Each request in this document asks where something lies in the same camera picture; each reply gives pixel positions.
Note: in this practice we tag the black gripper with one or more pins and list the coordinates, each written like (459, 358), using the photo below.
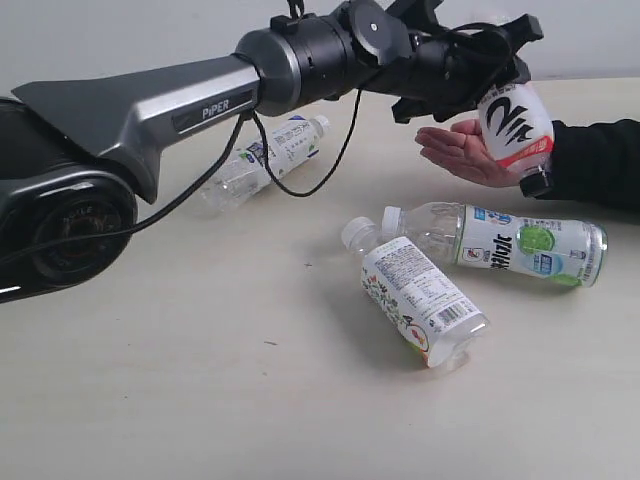
(449, 70)

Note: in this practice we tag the peach drink bottle black cap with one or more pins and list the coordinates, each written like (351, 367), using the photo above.
(519, 135)

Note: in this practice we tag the lime drink bottle white cap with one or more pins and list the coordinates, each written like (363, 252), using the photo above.
(568, 252)

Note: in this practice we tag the clear bottle blue white label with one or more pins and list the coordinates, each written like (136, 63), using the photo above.
(243, 174)

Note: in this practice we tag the clear bottle floral white label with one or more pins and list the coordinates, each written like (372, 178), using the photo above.
(427, 309)

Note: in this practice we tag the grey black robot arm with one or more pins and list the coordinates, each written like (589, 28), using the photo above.
(78, 155)

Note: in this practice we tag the black sleeved forearm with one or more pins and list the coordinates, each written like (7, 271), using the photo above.
(596, 164)

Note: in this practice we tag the person's open hand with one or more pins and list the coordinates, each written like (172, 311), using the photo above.
(461, 151)

